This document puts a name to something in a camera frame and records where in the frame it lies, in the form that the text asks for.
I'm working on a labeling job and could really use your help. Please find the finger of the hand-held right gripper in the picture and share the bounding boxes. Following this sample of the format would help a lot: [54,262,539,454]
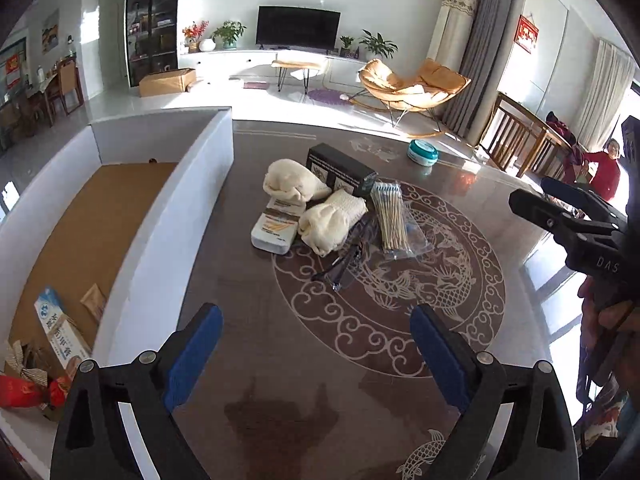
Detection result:
[508,190,619,244]
[541,175,629,222]

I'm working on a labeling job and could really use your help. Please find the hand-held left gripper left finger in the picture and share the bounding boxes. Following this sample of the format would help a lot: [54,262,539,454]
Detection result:
[50,303,224,480]

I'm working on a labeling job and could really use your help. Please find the person's right hand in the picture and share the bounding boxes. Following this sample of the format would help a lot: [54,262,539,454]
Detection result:
[579,277,640,362]

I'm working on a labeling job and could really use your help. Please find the cream knit glove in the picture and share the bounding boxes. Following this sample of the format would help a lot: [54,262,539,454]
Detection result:
[297,188,369,257]
[262,158,334,204]

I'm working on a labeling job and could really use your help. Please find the large leafy potted plant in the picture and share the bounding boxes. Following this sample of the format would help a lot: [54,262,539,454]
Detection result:
[358,30,399,62]

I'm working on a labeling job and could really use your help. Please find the white sheer curtain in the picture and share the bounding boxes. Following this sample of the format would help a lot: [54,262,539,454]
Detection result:
[574,37,637,152]

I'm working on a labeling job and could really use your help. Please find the black carton box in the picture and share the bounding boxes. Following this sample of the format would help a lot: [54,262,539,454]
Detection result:
[305,142,379,199]

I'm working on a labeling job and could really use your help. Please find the brown cardboard box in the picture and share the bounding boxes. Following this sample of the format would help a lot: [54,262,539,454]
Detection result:
[138,67,197,98]

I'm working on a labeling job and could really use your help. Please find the wooden slatted chair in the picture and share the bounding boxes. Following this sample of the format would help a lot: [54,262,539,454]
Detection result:
[479,90,577,182]

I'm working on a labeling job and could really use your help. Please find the wall painting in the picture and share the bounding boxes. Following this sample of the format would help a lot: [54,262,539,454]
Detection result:
[41,9,61,54]

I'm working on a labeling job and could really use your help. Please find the wooden dining chair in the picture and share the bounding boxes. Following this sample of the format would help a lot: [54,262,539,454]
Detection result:
[54,57,85,117]

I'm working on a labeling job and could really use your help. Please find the purple round mat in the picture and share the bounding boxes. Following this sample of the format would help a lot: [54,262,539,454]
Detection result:
[305,88,347,107]

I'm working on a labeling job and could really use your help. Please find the covered standing air conditioner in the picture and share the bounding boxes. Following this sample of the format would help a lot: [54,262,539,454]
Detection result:
[426,0,479,74]

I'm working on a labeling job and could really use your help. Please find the red wall hanging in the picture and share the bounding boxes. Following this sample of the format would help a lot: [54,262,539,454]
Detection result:
[516,14,540,54]

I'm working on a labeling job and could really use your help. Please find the red flower plant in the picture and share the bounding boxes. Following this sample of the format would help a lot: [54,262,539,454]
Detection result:
[182,20,210,54]

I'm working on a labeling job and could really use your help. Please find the grey curtain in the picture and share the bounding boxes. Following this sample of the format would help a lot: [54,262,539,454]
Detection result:
[442,0,526,139]

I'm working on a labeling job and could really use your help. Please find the teal round tin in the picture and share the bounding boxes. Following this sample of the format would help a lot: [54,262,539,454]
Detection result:
[405,138,441,166]

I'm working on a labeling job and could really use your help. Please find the white cardboard box container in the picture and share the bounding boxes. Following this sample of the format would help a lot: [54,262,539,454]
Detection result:
[0,106,236,463]

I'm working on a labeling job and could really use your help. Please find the wooden bench with hairpin legs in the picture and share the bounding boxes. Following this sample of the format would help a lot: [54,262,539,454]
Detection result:
[271,59,324,95]

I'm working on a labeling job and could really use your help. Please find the dark glass display cabinet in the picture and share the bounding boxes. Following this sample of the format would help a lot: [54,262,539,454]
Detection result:
[124,0,182,89]

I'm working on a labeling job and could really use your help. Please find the black television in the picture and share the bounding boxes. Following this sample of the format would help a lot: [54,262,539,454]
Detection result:
[255,5,342,50]

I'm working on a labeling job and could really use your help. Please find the red garment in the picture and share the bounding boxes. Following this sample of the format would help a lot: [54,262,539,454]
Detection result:
[545,112,587,172]

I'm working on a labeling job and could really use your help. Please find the green potted plant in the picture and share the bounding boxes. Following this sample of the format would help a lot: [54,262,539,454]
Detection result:
[212,20,248,51]

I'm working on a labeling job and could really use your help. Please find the orange lounge chair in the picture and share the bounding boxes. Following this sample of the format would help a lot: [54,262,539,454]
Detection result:
[349,57,473,139]

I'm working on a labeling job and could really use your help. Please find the blue white medicine box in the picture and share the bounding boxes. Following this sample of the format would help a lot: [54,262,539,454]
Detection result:
[33,287,94,377]

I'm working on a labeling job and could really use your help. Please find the bag of cotton swabs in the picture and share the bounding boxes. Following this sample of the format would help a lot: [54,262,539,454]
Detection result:
[367,179,434,262]

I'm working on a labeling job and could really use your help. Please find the rhinestone bow hair claw clip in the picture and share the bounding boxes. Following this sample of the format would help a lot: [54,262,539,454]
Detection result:
[4,340,51,387]

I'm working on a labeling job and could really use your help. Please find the white television cabinet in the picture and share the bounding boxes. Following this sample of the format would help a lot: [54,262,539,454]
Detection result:
[179,48,382,92]

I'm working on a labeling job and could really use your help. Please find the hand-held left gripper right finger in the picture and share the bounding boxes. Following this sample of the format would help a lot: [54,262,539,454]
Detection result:
[410,303,581,480]

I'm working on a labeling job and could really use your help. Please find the red foil packet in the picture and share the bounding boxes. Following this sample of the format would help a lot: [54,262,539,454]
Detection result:
[0,374,69,412]

